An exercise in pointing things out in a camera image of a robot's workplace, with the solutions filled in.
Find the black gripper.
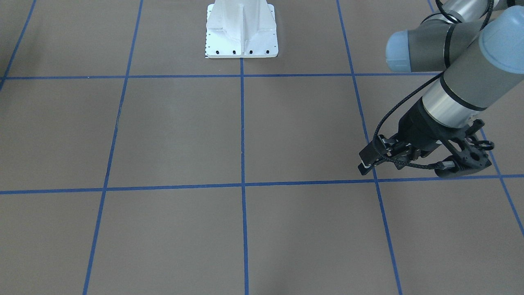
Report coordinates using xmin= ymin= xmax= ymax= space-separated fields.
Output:
xmin=357 ymin=100 xmax=494 ymax=177

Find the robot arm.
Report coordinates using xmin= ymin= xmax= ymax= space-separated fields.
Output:
xmin=359 ymin=0 xmax=524 ymax=179

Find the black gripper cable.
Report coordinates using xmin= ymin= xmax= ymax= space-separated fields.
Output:
xmin=373 ymin=0 xmax=494 ymax=170

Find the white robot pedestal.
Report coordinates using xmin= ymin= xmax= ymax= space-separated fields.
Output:
xmin=205 ymin=0 xmax=279 ymax=59

